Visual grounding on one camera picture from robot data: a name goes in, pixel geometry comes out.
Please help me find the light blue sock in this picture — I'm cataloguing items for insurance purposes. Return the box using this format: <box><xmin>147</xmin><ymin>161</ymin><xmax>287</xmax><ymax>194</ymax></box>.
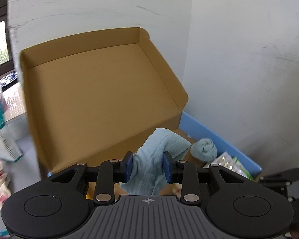
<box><xmin>190</xmin><ymin>138</ymin><xmax>217</xmax><ymax>163</ymax></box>
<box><xmin>120</xmin><ymin>128</ymin><xmax>191</xmax><ymax>196</ymax></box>

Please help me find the rolled light blue sock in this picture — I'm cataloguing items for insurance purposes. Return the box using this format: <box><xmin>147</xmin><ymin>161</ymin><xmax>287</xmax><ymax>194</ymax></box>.
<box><xmin>190</xmin><ymin>138</ymin><xmax>217</xmax><ymax>163</ymax></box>

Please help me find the pill blister pack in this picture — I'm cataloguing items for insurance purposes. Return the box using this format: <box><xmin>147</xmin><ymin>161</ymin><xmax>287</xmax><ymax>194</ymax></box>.
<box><xmin>205</xmin><ymin>152</ymin><xmax>239</xmax><ymax>173</ymax></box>

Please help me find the open cardboard mailer box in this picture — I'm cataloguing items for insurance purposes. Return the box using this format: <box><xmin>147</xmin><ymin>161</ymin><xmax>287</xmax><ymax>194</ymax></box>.
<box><xmin>20</xmin><ymin>26</ymin><xmax>263</xmax><ymax>200</ymax></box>

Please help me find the green white bandage bag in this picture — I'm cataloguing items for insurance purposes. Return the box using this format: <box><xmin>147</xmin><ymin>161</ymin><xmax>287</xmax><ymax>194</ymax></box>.
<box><xmin>0</xmin><ymin>84</ymin><xmax>23</xmax><ymax>162</ymax></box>

